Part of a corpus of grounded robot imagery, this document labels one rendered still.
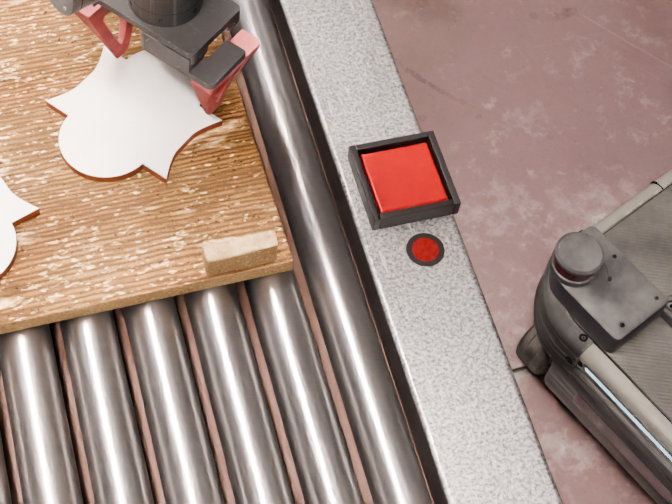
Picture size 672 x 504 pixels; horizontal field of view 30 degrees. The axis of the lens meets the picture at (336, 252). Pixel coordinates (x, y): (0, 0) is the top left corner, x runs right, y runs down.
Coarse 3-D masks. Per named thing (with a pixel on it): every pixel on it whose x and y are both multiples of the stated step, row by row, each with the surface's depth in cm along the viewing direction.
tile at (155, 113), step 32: (128, 64) 107; (160, 64) 107; (64, 96) 104; (96, 96) 105; (128, 96) 105; (160, 96) 105; (192, 96) 106; (64, 128) 103; (96, 128) 103; (128, 128) 103; (160, 128) 104; (192, 128) 104; (64, 160) 102; (96, 160) 102; (128, 160) 102; (160, 160) 102
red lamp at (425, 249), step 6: (420, 240) 104; (426, 240) 104; (432, 240) 104; (414, 246) 103; (420, 246) 103; (426, 246) 103; (432, 246) 103; (414, 252) 103; (420, 252) 103; (426, 252) 103; (432, 252) 103; (438, 252) 103; (420, 258) 103; (426, 258) 103; (432, 258) 103
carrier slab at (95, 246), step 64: (0, 0) 110; (0, 64) 107; (64, 64) 107; (0, 128) 103; (64, 192) 101; (128, 192) 101; (192, 192) 102; (256, 192) 102; (64, 256) 98; (128, 256) 98; (192, 256) 99; (0, 320) 95
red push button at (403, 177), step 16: (416, 144) 107; (368, 160) 106; (384, 160) 106; (400, 160) 106; (416, 160) 106; (432, 160) 106; (368, 176) 105; (384, 176) 105; (400, 176) 105; (416, 176) 105; (432, 176) 105; (384, 192) 104; (400, 192) 104; (416, 192) 104; (432, 192) 105; (384, 208) 103; (400, 208) 104
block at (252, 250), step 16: (240, 240) 97; (256, 240) 97; (272, 240) 97; (208, 256) 96; (224, 256) 96; (240, 256) 96; (256, 256) 98; (272, 256) 98; (208, 272) 97; (224, 272) 98
